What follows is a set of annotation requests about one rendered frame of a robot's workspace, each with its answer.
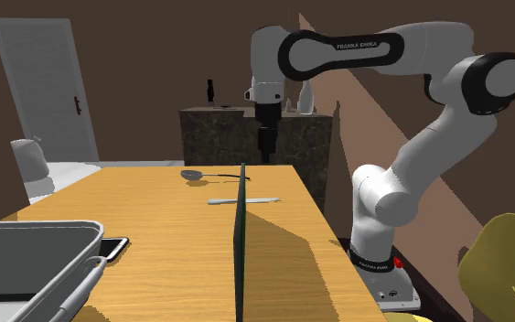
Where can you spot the dark green thin board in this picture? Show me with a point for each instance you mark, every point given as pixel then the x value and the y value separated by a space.
pixel 239 249

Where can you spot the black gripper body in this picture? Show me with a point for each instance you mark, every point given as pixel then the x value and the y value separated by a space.
pixel 268 117

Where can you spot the white door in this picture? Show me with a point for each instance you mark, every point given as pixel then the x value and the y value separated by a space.
pixel 45 89

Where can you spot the white slim knife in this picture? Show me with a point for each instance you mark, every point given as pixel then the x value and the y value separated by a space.
pixel 221 201

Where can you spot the white-edged smartphone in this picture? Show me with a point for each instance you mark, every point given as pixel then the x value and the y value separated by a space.
pixel 113 248

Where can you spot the grey plastic tub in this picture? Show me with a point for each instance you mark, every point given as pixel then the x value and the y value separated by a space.
pixel 25 258

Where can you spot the dark robot stand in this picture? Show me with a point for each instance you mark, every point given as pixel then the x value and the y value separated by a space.
pixel 435 295

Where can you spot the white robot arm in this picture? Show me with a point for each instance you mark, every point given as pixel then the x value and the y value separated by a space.
pixel 422 174

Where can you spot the dark marble cabinet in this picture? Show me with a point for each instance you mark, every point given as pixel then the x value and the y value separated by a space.
pixel 214 136

